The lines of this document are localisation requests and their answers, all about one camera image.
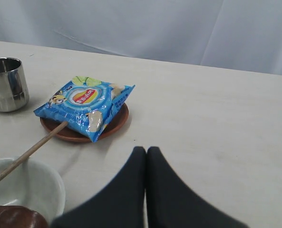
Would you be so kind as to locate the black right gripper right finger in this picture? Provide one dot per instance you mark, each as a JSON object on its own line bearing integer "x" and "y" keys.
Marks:
{"x": 172, "y": 204}

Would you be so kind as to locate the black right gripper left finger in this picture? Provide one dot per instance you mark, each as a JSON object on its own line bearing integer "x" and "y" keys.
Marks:
{"x": 120, "y": 204}

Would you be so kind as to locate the brown round plate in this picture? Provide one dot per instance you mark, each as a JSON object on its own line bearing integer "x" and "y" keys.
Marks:
{"x": 69, "y": 135}

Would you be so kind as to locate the white ceramic bowl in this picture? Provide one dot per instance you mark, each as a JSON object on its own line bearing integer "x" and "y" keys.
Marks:
{"x": 36, "y": 186}

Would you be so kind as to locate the blue chips bag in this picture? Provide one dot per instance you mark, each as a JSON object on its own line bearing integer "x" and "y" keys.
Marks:
{"x": 88, "y": 105}

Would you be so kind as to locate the brown wooden spoon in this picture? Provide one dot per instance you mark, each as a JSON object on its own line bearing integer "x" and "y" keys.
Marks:
{"x": 21, "y": 217}

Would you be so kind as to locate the stainless steel cup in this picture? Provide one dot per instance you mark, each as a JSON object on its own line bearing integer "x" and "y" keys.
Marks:
{"x": 14, "y": 93}

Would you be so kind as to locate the white backdrop curtain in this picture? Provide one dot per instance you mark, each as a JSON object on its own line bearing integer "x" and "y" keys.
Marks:
{"x": 233, "y": 34}

